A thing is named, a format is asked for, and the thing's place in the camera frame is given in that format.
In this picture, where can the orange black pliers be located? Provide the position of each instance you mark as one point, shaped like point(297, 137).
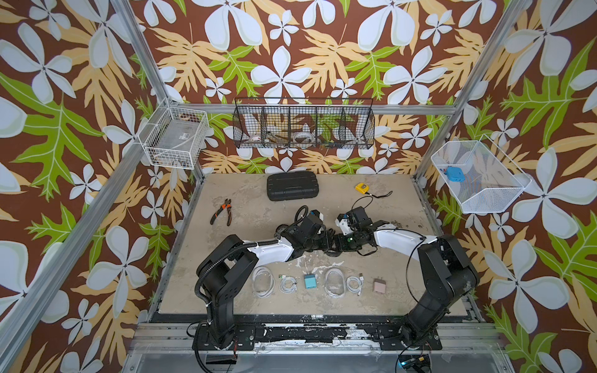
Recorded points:
point(225, 207)

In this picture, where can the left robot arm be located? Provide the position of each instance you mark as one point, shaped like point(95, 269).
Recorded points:
point(222, 274)

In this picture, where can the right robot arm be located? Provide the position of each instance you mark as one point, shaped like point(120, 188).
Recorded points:
point(447, 271)

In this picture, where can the white wire basket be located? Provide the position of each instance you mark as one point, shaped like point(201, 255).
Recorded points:
point(173, 136)

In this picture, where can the pink charger lower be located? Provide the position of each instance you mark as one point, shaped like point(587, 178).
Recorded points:
point(379, 286)

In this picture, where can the white mesh basket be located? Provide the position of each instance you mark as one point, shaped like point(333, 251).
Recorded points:
point(493, 180)

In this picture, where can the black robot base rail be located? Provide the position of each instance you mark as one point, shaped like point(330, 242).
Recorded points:
point(383, 331)

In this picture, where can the black hard case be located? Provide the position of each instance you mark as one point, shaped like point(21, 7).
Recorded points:
point(295, 185)

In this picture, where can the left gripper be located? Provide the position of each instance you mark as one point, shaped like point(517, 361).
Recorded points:
point(326, 244)

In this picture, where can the yellow tape measure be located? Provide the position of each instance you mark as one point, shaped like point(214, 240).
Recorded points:
point(363, 188)

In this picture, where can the blue object in basket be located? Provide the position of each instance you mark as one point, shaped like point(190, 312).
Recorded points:
point(454, 174)

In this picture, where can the teal charger lower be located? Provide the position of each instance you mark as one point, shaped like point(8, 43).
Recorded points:
point(310, 281)

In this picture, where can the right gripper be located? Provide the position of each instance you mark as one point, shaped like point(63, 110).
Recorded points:
point(339, 245)

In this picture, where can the black wire basket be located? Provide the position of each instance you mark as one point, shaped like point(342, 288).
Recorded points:
point(302, 123)

